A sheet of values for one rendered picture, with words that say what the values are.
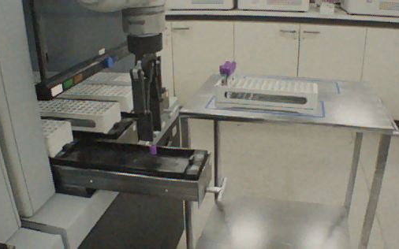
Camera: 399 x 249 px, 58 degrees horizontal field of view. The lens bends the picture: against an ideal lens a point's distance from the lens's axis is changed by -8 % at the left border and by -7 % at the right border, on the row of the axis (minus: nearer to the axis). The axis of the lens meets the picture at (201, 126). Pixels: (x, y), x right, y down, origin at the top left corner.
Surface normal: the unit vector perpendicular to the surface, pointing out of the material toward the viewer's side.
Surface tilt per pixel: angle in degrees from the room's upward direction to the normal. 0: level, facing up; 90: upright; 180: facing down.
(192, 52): 90
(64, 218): 0
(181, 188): 90
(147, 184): 90
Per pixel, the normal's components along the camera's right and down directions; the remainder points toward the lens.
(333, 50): -0.22, 0.39
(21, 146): 0.97, 0.07
